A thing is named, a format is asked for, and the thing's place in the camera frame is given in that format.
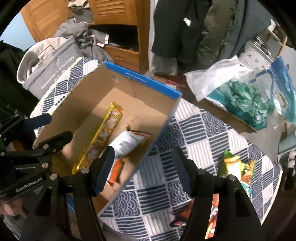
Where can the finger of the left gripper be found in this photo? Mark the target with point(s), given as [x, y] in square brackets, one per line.
[57, 142]
[38, 121]

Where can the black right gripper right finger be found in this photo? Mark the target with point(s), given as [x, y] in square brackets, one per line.
[236, 217]

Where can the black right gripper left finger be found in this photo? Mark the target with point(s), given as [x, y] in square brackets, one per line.
[84, 185]

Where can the orange red snack bag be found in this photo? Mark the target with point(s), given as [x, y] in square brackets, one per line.
[183, 216]

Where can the green chips bag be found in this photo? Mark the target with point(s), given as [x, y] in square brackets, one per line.
[232, 165]

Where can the blue cardboard box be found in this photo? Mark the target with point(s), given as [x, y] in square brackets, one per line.
[147, 105]

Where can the teal snack pouch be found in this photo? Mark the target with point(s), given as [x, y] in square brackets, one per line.
[247, 188]

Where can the person's left hand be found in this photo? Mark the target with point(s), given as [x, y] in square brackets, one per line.
[12, 208]

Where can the orange snack packet in box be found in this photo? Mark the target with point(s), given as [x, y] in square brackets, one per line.
[115, 172]

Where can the yellow snack bar package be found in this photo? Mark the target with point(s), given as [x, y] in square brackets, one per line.
[100, 140]

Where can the white snack packet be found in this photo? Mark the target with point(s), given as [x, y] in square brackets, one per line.
[127, 141]

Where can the grey tote bag with text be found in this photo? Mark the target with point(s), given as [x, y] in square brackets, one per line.
[45, 62]

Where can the blue white patterned tablecloth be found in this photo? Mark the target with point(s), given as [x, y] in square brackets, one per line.
[149, 194]

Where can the teal shoe rack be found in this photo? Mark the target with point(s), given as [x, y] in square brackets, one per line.
[285, 147]

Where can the pile of grey clothes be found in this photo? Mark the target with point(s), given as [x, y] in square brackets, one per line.
[90, 41]

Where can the teal box with green stuffing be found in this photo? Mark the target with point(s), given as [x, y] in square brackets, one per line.
[245, 102]

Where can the wooden louvered wardrobe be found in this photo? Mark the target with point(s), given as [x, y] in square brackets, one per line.
[126, 22]

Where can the white plastic bag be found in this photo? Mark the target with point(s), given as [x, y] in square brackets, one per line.
[203, 82]

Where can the blue clear plastic bag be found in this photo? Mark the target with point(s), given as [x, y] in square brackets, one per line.
[276, 84]

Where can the white patterned canister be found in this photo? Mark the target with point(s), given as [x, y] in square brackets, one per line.
[255, 55]

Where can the black hanging jacket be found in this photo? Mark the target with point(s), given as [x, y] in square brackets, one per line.
[178, 28]

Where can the wooden shelf rack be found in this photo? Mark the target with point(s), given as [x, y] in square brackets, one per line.
[275, 32]

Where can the olive green hanging coat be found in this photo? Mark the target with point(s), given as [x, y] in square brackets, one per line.
[216, 26]

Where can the grey blue hanging coat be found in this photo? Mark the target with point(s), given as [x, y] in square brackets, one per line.
[250, 19]

